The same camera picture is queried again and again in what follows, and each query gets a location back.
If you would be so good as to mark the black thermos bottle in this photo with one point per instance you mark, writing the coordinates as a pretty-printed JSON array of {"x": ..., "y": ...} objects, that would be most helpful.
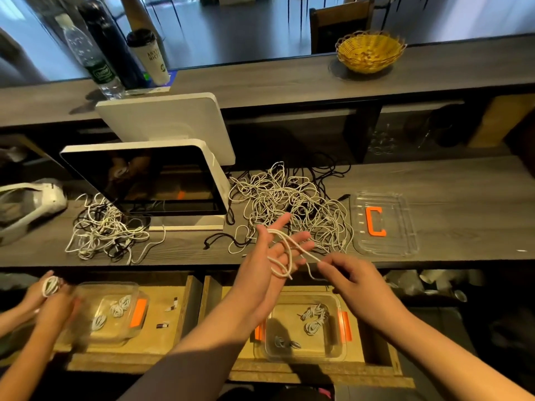
[{"x": 117, "y": 46}]

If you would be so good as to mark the white paper coffee cup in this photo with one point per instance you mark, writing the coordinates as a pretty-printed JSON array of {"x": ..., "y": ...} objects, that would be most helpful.
[{"x": 149, "y": 58}]

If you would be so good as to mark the brown wooden chair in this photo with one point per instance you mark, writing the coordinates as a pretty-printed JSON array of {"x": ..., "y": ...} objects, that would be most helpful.
[{"x": 341, "y": 25}]

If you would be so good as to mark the pile of white containers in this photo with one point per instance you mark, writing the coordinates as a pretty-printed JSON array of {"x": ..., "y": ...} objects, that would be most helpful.
[{"x": 426, "y": 284}]

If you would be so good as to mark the white touchscreen monitor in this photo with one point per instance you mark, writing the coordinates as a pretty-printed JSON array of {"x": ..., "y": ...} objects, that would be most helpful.
[{"x": 142, "y": 175}]

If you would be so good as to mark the blue white notebook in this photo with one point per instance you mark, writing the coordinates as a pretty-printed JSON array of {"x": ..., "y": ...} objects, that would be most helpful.
[{"x": 170, "y": 78}]

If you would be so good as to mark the clear plastic water bottle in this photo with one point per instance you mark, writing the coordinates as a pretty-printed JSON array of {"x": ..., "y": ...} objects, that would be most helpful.
[{"x": 96, "y": 67}]

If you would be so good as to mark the small white connector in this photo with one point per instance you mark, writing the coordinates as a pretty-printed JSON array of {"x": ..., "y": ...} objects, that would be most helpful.
[
  {"x": 173, "y": 305},
  {"x": 162, "y": 325}
]

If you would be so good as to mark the person's left hand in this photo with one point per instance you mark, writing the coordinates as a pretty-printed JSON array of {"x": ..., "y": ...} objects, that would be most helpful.
[{"x": 261, "y": 279}]

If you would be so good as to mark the yellow woven basket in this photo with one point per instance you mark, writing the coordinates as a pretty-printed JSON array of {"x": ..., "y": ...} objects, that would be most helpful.
[{"x": 370, "y": 52}]

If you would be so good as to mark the person's left forearm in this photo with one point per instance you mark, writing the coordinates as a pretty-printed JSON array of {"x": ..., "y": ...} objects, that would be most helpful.
[{"x": 184, "y": 355}]

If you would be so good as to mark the white headset device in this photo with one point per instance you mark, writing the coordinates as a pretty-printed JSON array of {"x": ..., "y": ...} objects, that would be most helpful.
[{"x": 46, "y": 196}]

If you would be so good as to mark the grey wooden bar counter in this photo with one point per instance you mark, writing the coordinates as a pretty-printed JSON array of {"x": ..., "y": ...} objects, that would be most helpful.
[{"x": 267, "y": 83}]

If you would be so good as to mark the clear container drawer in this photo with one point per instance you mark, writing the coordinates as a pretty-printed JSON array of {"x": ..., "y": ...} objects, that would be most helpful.
[
  {"x": 83, "y": 330},
  {"x": 284, "y": 317}
]

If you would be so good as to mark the person's right forearm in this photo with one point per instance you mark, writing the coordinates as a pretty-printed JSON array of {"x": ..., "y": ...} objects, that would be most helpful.
[{"x": 451, "y": 363}]

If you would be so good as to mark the flat cardboard sheet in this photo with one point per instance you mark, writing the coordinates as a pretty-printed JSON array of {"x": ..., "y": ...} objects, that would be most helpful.
[{"x": 501, "y": 121}]

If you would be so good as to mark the another person's forearm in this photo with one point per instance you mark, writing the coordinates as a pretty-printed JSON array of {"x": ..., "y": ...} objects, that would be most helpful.
[
  {"x": 15, "y": 320},
  {"x": 29, "y": 367}
]

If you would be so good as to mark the person's right hand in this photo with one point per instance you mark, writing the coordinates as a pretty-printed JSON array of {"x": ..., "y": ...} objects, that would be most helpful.
[{"x": 364, "y": 292}]

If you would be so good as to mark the white customer display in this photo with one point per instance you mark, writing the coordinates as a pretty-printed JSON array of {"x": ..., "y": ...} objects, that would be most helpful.
[{"x": 167, "y": 125}]

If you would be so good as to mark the wooden drawer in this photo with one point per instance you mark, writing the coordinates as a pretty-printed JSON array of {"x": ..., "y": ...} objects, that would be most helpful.
[
  {"x": 180, "y": 330},
  {"x": 376, "y": 346}
]

